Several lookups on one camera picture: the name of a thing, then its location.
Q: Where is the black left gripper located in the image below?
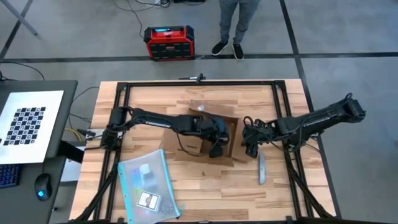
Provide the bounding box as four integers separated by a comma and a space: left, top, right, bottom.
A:
197, 114, 231, 159

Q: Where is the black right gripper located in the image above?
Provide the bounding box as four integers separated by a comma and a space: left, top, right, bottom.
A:
241, 116, 278, 159

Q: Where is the taped brown cardboard box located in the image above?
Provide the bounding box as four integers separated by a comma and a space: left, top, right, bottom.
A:
159, 99, 256, 167

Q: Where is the silver utility knife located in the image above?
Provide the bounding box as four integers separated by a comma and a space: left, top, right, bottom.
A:
257, 152, 267, 185

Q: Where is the teal mesh zipper pouch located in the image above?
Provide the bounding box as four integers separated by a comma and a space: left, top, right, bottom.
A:
117, 149, 185, 224

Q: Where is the red black jobsite radio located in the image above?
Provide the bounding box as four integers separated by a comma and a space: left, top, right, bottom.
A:
143, 25, 196, 62

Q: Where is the person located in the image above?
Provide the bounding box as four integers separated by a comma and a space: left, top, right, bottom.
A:
211, 0, 262, 62

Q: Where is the white paper sheet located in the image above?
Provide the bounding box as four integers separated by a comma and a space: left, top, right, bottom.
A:
60, 146, 86, 183

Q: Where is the black computer mouse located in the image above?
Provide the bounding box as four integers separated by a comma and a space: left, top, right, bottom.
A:
34, 173, 53, 201

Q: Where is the checkerboard calibration board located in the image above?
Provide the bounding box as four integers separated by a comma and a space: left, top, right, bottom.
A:
0, 90, 65, 165

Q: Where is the black desk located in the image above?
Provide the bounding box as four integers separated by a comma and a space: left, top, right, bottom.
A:
0, 80, 79, 224

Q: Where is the black keyboard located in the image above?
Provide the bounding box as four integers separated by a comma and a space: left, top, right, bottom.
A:
0, 164, 22, 190

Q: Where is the grey metal pole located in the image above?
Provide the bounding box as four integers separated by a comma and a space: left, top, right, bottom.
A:
0, 0, 40, 37

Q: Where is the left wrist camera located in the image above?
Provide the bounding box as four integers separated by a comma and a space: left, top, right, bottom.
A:
216, 118, 230, 139

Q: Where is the black aluminium table frame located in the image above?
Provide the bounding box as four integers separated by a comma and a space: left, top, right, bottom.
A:
81, 80, 343, 222

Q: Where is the yellow cable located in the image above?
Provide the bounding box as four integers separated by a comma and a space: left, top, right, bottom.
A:
65, 126, 85, 142

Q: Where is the black floor cable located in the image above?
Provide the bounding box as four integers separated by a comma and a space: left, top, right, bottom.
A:
111, 0, 172, 40

